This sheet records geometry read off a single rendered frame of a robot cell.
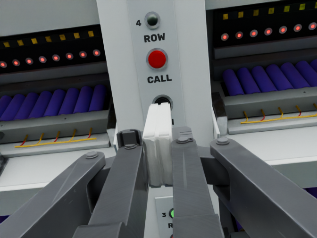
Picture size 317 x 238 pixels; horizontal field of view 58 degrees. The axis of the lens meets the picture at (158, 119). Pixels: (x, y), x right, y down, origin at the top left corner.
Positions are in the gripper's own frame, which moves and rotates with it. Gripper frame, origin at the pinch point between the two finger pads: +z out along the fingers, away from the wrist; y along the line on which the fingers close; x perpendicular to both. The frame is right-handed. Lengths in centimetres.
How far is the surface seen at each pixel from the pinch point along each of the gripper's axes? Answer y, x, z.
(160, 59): 0.3, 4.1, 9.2
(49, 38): -15.5, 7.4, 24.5
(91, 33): -9.4, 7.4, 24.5
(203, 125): 3.7, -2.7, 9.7
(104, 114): -7.5, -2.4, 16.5
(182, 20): 2.6, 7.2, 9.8
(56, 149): -13.3, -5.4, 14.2
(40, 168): -14.8, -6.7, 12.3
